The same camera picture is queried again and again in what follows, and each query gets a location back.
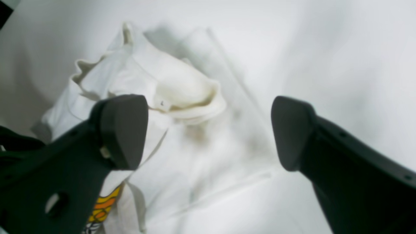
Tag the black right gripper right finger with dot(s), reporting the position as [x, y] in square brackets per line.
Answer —
[359, 190]

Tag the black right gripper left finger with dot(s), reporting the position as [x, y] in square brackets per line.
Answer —
[53, 189]

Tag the white T-shirt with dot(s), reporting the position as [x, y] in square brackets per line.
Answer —
[206, 137]

